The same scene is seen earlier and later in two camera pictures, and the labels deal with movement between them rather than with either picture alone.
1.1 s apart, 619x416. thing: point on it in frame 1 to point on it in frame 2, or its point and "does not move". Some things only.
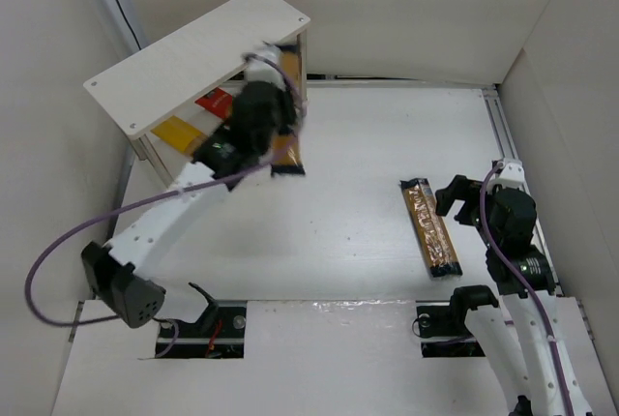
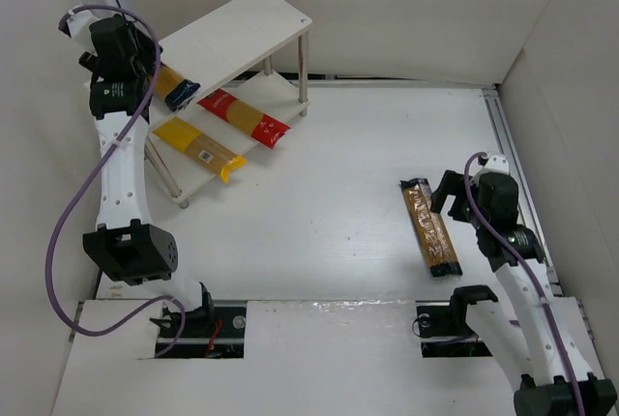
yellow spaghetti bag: [179, 133] does not move
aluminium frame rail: [504, 150] does not move
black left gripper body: [282, 113] to [145, 59]
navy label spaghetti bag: [289, 157] to [175, 90]
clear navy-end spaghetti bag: [429, 228] does not move
